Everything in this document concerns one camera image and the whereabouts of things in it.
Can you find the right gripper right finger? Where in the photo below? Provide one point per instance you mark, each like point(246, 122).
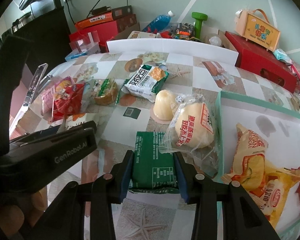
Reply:
point(185, 178)

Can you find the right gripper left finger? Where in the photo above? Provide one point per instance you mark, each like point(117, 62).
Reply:
point(122, 175)

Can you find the green snack packet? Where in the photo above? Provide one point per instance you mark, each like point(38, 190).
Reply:
point(153, 172)

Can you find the round bun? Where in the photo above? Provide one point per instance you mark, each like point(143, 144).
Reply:
point(193, 132)

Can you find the orange cake packet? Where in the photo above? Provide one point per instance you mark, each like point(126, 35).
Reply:
point(249, 159)

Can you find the shiny red snack bag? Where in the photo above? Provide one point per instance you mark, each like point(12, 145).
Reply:
point(67, 101)

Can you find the yellow bread packet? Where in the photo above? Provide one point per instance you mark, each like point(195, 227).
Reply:
point(272, 194)

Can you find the white persimmon snack packet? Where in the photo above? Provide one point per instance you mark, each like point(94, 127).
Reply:
point(78, 119)

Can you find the pink roll cake packet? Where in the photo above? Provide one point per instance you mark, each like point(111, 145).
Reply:
point(48, 94)

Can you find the pale jelly cup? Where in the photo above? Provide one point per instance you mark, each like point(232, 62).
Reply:
point(165, 105)

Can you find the small green cake packet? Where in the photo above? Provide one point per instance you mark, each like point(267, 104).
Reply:
point(105, 92)

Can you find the green white cracker packet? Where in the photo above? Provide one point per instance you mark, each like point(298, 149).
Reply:
point(146, 82)

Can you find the teal shallow tray box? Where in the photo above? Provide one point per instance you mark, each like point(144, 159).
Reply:
point(280, 127)

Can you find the black cabinet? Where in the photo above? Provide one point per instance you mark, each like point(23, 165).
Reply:
point(48, 31)

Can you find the clear acrylic box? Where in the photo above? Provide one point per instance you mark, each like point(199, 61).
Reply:
point(86, 45)

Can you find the large red gift box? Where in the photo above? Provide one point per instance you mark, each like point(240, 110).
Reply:
point(256, 59)

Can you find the white ball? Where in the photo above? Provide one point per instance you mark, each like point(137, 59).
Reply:
point(215, 41)

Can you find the toy card box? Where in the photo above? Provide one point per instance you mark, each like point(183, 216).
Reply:
point(139, 34)

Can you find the red box on left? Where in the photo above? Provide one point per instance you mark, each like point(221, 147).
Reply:
point(108, 31)

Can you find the wet wipes pack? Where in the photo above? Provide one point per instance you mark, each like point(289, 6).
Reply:
point(282, 56)

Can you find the blue water bottle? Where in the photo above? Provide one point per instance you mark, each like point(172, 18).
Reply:
point(159, 23)

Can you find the green dumbbell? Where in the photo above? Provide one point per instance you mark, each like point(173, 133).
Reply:
point(199, 19)

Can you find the orange flat box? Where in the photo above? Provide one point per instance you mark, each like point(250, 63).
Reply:
point(108, 16)

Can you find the yellow handled gift case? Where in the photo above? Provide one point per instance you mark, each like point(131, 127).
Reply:
point(254, 25)

